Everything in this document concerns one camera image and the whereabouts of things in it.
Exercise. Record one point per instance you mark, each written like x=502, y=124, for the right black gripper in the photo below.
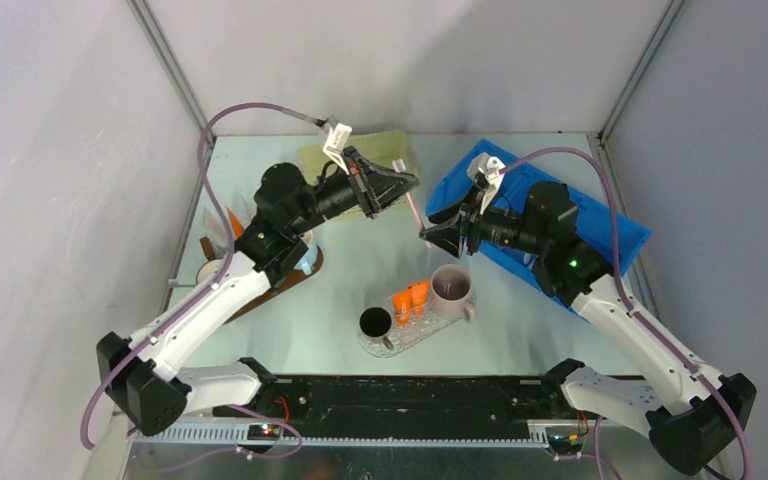
x=450, y=222

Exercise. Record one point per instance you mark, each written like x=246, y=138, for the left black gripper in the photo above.
x=375, y=185

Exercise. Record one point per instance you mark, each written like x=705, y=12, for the pink mug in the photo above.
x=452, y=293

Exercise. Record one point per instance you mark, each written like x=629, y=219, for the orange toothpaste tube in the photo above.
x=402, y=305
x=236, y=225
x=418, y=292

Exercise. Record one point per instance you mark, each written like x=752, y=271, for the clear textured plastic box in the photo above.
x=429, y=311

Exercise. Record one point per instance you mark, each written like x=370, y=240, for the light blue mug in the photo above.
x=306, y=263

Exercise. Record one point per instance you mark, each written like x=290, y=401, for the white toothpaste tube black cap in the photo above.
x=245, y=210

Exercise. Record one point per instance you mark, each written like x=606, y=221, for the brown mug black inside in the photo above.
x=376, y=323

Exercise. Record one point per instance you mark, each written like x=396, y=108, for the white ribbed mug black rim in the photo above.
x=208, y=270

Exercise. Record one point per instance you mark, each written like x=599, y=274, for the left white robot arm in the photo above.
x=144, y=374

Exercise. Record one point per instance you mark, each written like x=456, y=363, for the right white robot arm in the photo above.
x=689, y=411

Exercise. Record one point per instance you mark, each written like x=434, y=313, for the clear textured oval tray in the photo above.
x=406, y=339

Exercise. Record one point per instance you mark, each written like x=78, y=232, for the brown wooden oval tray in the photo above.
x=211, y=251

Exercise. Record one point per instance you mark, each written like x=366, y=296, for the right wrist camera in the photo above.
x=486, y=173

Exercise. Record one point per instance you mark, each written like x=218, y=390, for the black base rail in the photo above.
x=412, y=408

